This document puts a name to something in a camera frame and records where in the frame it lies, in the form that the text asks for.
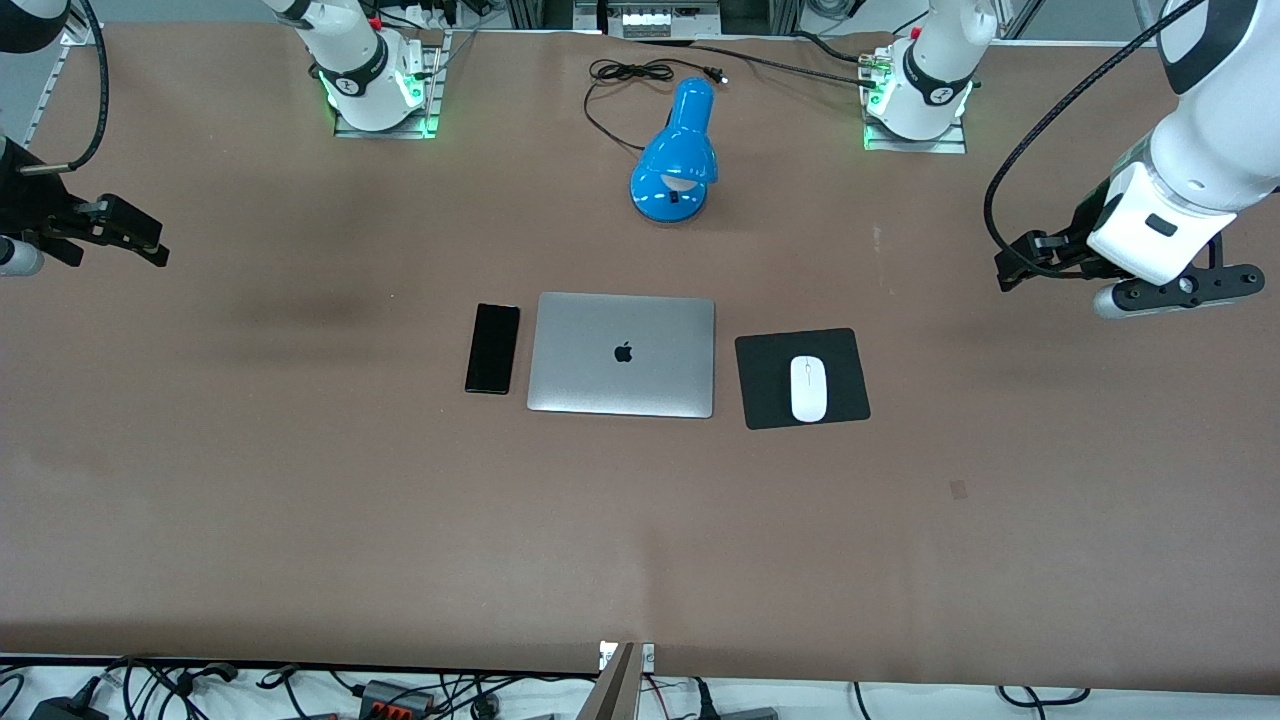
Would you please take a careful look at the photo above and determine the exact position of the white computer mouse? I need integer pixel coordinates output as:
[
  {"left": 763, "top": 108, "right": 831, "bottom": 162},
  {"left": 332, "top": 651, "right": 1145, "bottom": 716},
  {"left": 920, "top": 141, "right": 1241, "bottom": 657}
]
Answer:
[{"left": 789, "top": 354, "right": 830, "bottom": 424}]

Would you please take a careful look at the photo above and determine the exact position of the black smartphone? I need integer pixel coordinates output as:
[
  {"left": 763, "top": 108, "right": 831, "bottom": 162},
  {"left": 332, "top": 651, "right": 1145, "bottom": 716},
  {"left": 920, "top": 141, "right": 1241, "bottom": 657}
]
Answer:
[{"left": 464, "top": 303, "right": 521, "bottom": 396}]

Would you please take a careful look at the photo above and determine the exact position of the black mouse pad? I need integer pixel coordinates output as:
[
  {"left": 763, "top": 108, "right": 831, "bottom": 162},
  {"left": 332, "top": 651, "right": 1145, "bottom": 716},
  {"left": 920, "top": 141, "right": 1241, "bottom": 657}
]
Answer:
[{"left": 734, "top": 327, "right": 872, "bottom": 431}]

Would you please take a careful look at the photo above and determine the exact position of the blue desk lamp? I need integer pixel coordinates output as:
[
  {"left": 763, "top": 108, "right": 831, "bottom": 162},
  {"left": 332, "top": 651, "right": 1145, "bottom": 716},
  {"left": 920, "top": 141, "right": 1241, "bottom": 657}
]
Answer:
[{"left": 629, "top": 77, "right": 719, "bottom": 224}]

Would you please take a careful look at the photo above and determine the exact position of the silver laptop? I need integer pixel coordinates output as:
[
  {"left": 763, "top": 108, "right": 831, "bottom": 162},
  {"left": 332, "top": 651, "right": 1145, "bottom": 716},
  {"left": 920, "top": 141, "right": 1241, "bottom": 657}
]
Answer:
[{"left": 527, "top": 291, "right": 717, "bottom": 419}]

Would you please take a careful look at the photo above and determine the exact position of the grey power strip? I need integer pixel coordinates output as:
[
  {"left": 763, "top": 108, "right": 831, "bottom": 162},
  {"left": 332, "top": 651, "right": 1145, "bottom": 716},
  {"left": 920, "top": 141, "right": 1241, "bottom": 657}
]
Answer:
[{"left": 605, "top": 0, "right": 723, "bottom": 39}]

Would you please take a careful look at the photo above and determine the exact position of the black power adapter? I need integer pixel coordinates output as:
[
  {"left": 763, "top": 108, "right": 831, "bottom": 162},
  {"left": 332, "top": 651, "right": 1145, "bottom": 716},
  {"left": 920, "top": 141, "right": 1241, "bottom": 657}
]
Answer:
[{"left": 28, "top": 695, "right": 109, "bottom": 720}]

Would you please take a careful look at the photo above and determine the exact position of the black orange connector box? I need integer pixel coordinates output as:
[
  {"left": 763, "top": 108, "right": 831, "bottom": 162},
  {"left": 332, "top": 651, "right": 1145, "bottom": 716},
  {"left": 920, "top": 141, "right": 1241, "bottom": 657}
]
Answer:
[{"left": 358, "top": 679, "right": 437, "bottom": 717}]

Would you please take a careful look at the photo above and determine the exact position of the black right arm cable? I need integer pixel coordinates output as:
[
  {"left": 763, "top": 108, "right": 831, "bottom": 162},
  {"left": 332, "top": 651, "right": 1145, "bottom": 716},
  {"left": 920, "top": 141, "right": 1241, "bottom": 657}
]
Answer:
[{"left": 18, "top": 0, "right": 109, "bottom": 176}]

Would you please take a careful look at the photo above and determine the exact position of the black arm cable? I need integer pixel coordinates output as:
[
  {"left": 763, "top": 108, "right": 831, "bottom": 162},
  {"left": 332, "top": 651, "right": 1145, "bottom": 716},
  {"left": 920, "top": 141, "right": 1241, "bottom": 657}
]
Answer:
[
  {"left": 18, "top": 0, "right": 109, "bottom": 176},
  {"left": 984, "top": 0, "right": 1211, "bottom": 281}
]

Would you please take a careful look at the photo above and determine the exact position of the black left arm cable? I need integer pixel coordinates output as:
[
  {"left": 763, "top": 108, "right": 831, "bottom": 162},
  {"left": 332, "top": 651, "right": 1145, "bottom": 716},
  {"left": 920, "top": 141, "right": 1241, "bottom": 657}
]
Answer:
[{"left": 984, "top": 0, "right": 1211, "bottom": 281}]

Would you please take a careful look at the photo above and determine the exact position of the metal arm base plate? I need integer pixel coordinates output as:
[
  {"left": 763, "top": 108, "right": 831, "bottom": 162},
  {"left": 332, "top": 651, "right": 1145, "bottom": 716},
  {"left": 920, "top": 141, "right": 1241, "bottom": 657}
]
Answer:
[
  {"left": 862, "top": 45, "right": 969, "bottom": 154},
  {"left": 333, "top": 30, "right": 446, "bottom": 139}
]

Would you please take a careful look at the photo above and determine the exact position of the long black table cable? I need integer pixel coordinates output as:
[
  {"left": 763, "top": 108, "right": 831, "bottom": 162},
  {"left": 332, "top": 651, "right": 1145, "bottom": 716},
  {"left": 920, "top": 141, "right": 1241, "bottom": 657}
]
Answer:
[{"left": 620, "top": 35, "right": 891, "bottom": 91}]

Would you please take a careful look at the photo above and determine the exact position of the black lamp power cord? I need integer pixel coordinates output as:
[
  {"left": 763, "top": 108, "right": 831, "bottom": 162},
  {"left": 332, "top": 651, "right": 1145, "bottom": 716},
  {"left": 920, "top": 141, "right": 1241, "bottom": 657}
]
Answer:
[{"left": 583, "top": 58, "right": 729, "bottom": 153}]

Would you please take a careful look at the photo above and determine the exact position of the white metal bracket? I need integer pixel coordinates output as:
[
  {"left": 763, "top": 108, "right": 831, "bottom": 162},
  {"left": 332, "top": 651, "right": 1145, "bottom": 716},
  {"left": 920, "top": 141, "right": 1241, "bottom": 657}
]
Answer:
[{"left": 598, "top": 641, "right": 657, "bottom": 673}]

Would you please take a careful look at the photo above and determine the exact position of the brown wooden post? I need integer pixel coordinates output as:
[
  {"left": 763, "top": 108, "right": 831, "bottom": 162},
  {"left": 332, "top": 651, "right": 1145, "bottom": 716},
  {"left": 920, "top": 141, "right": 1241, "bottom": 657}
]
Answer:
[{"left": 594, "top": 643, "right": 641, "bottom": 720}]

